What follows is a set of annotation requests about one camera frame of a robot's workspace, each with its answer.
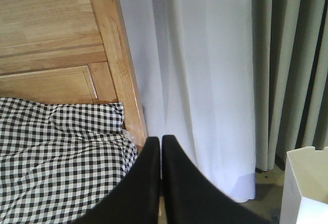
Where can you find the wooden bed frame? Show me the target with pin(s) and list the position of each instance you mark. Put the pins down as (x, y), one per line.
(67, 52)

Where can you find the grey pleated curtain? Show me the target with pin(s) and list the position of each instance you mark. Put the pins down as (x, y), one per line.
(290, 77)

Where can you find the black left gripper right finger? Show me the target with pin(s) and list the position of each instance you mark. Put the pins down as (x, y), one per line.
(190, 197)

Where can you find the black white checkered bedding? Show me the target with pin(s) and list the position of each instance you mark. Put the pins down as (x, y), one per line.
(59, 161)

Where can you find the white plastic trash bin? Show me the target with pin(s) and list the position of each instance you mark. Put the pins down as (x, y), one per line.
(304, 197)

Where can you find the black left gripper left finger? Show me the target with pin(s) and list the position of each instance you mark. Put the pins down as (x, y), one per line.
(136, 198)

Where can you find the white sheer curtain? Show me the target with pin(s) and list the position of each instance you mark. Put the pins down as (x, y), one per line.
(194, 68)

